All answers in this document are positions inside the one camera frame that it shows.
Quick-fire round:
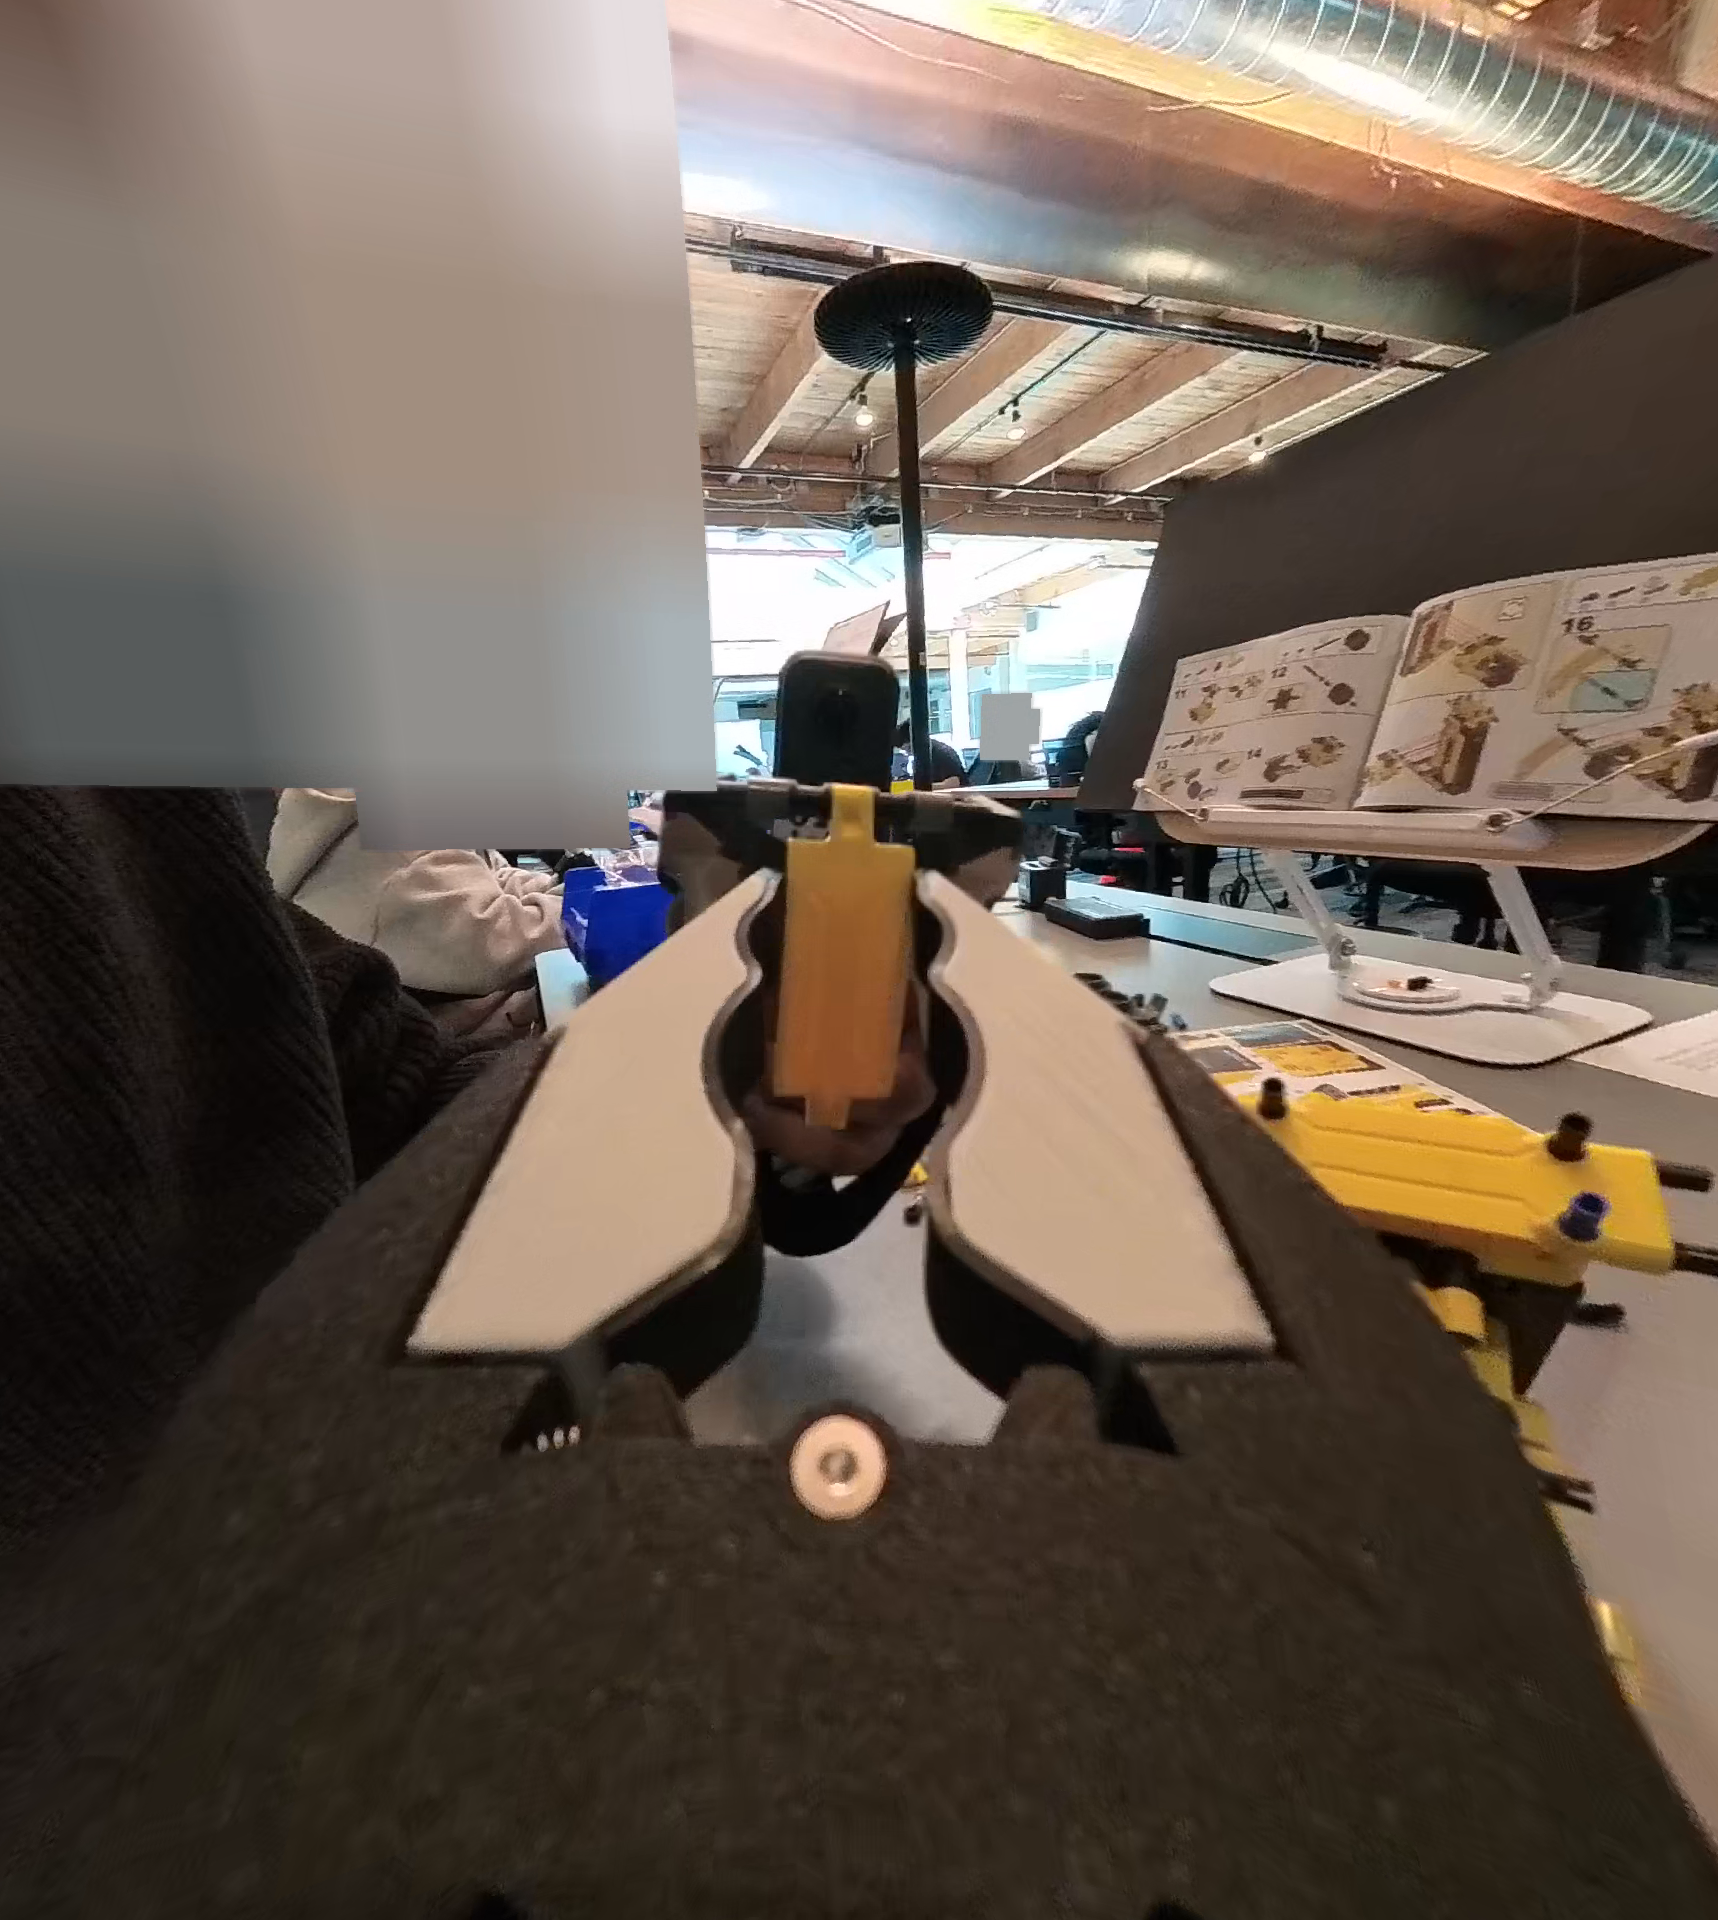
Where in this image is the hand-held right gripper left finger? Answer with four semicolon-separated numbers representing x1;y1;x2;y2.
406;870;786;1401

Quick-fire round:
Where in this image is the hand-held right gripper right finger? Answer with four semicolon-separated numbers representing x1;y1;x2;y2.
916;870;1275;1401

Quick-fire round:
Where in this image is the yellow brick panel with axle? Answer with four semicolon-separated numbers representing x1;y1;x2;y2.
765;781;923;1130

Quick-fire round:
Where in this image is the yellow black toy brick model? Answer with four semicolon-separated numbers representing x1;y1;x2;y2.
1221;1069;1718;1520

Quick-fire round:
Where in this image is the person's left hand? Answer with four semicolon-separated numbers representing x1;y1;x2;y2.
738;1051;939;1189

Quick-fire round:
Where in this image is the yellow printed leaflet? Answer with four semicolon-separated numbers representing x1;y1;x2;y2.
1170;1016;1509;1130

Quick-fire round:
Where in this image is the blue plastic bin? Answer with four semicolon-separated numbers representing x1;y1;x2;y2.
559;859;676;989

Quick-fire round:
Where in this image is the black flat box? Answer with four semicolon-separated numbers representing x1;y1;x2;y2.
1038;882;1155;942

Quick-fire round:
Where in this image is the black floor lamp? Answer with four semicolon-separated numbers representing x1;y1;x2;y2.
809;259;1000;791

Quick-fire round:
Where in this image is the open instruction booklet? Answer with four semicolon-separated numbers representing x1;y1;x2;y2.
1148;540;1718;829

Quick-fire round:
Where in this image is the silver ventilation duct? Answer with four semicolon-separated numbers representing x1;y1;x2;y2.
1000;0;1718;246

